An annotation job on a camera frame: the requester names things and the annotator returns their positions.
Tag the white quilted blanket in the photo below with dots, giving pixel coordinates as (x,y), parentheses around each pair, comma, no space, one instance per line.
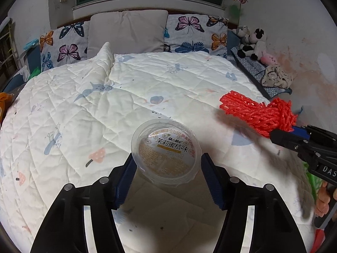
(79,110)

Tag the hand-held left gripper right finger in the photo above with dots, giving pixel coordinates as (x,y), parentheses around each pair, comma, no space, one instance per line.
(212,181)

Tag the green plastic basket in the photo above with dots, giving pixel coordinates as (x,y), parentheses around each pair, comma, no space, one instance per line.
(313,187)

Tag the red foam fruit net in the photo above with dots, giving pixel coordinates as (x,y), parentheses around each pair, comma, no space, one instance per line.
(250,110)

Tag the grey plush toy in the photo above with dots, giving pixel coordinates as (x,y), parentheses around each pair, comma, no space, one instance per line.
(242,34)

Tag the spotted beige cloth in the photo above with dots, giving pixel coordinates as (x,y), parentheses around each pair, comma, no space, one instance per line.
(276,76)

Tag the metal drying rack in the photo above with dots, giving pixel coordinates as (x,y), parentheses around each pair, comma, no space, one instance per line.
(8,47)

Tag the beige pillow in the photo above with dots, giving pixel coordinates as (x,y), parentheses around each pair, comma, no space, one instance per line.
(126,31)

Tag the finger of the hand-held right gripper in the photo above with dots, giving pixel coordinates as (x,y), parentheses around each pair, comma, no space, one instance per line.
(283,138)
(300,131)

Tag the red box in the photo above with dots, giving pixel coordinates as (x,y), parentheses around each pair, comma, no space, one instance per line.
(317,242)

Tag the butterfly print pillow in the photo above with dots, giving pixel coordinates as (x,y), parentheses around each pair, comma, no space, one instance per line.
(65,47)
(194,37)

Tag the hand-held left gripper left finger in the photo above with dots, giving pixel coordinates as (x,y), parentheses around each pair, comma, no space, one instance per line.
(126,179)

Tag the pink plush toy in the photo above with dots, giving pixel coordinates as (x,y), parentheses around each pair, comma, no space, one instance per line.
(270,59)

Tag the person's right hand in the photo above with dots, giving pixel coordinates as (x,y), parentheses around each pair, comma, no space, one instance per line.
(321,203)

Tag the clear plastic jelly cup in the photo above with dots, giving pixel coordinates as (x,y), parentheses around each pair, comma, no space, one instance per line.
(165,150)

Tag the black and white cow plush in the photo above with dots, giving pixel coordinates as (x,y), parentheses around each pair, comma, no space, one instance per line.
(254,43)

